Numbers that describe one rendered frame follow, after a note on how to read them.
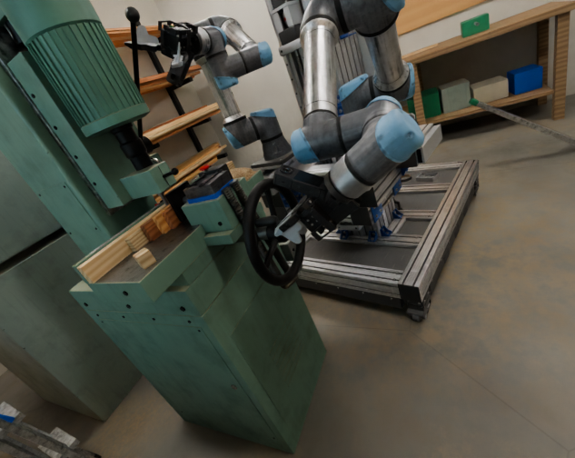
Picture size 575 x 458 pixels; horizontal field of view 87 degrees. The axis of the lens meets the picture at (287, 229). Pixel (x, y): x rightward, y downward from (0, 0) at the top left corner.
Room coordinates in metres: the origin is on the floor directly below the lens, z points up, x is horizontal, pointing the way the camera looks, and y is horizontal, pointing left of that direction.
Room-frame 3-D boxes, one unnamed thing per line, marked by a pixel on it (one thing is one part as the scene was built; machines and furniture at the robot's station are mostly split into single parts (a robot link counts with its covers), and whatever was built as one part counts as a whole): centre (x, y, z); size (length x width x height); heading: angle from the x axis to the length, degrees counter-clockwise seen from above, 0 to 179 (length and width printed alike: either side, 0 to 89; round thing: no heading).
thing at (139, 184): (0.94, 0.32, 1.03); 0.14 x 0.07 x 0.09; 57
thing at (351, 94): (1.20, -0.44, 0.98); 0.13 x 0.12 x 0.14; 62
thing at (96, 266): (0.94, 0.32, 0.92); 0.60 x 0.02 x 0.05; 147
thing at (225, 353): (0.99, 0.41, 0.36); 0.58 x 0.45 x 0.71; 57
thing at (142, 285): (0.87, 0.22, 0.87); 0.61 x 0.30 x 0.06; 147
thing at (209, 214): (0.82, 0.15, 0.91); 0.15 x 0.14 x 0.09; 147
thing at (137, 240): (1.01, 0.25, 0.92); 0.54 x 0.02 x 0.04; 147
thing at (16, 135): (1.08, 0.55, 1.16); 0.22 x 0.22 x 0.72; 57
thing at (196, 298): (0.99, 0.41, 0.76); 0.57 x 0.45 x 0.09; 57
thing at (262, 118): (1.57, -0.10, 0.98); 0.13 x 0.12 x 0.14; 96
